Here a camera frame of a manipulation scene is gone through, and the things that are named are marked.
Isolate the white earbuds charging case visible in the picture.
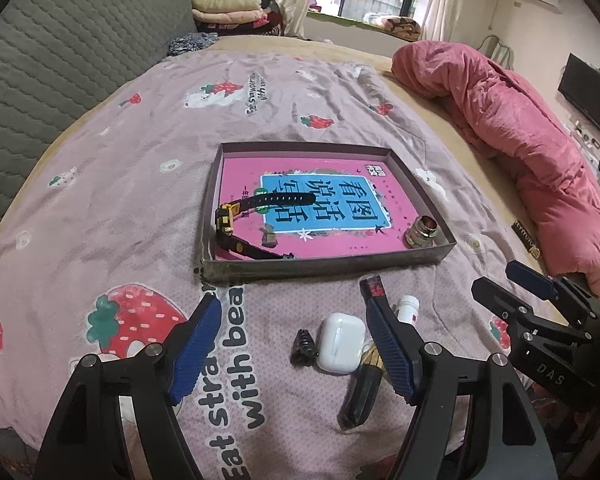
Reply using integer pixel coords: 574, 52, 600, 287
316, 312, 366, 375

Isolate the small white pill bottle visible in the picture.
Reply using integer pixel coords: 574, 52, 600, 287
393, 295, 420, 326

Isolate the dark floral cloth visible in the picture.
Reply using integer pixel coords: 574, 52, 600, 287
166, 32, 219, 56

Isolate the red black lighter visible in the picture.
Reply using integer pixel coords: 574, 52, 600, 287
360, 275, 386, 300

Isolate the grey quilted headboard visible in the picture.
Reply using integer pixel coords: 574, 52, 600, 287
0, 0, 195, 221

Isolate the folded blankets stack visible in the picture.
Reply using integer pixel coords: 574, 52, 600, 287
192, 0, 284, 36

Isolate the black wall television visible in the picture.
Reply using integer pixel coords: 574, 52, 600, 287
558, 53, 600, 132

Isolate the pink crumpled quilt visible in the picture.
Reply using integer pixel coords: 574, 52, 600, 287
391, 40, 600, 296

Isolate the yellow black wrist watch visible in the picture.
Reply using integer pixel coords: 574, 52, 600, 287
214, 192, 316, 260

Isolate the pink strawberry print bedsheet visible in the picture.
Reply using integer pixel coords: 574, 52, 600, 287
0, 52, 524, 479

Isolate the grey cardboard box tray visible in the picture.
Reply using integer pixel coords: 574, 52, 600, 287
199, 142, 456, 283

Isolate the black hair claw clip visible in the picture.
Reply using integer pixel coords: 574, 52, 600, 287
290, 328, 320, 367

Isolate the brass metal ring fitting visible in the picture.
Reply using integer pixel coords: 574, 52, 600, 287
404, 214, 438, 249

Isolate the pink Chinese picture book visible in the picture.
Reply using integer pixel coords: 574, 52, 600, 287
218, 154, 419, 258

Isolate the black gold folding knife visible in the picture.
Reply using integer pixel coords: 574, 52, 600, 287
338, 346, 384, 430

